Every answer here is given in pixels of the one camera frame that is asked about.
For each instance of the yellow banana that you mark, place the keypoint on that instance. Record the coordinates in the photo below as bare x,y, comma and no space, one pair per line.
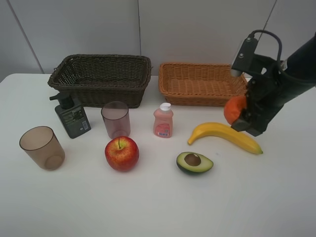
225,132

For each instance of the purple translucent plastic cup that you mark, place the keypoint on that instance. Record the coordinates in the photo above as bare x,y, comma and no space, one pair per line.
116,119

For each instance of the red yellow apple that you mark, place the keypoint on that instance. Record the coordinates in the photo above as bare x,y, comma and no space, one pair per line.
122,154

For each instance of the orange wicker basket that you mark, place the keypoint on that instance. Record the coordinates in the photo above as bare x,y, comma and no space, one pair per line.
192,84

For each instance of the pink bottle white cap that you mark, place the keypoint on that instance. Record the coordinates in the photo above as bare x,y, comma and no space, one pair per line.
163,125

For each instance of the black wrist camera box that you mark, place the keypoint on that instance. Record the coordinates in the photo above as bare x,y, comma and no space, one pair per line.
244,56

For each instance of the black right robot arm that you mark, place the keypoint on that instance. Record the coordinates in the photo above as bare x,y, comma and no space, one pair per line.
298,71

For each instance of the dark green pump bottle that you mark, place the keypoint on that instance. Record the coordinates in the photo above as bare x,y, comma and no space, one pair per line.
71,114

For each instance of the halved avocado with pit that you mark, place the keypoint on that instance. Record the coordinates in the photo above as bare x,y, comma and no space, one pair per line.
193,163

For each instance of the brown translucent plastic cup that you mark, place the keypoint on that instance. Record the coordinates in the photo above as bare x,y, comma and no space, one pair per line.
42,146

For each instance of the dark brown wicker basket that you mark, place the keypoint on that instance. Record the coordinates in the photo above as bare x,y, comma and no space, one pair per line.
97,79

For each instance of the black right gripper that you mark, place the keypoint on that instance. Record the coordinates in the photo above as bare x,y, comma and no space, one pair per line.
262,90

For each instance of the orange mandarin fruit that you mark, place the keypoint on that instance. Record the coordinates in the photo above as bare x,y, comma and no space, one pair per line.
233,108

